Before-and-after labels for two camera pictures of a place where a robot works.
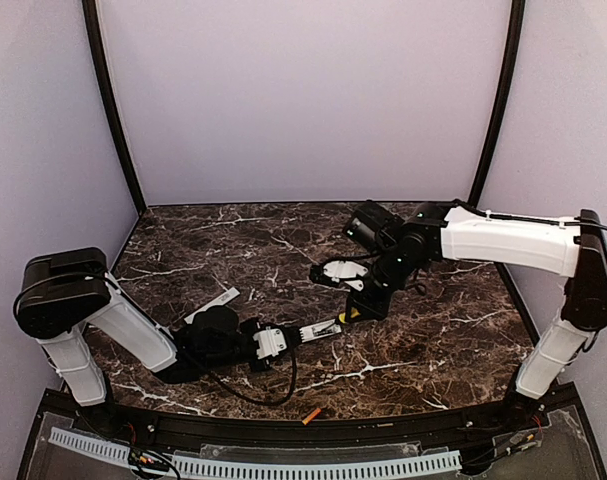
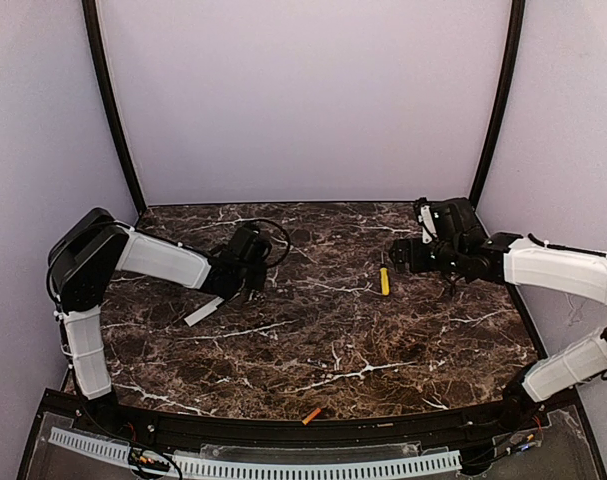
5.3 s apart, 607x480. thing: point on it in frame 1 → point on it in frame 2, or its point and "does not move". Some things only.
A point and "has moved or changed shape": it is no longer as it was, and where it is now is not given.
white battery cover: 226,296 does not move
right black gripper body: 369,308 → 411,255
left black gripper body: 291,335 → 250,279
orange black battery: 310,417 does not move
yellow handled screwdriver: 354,313 has moved or changed shape
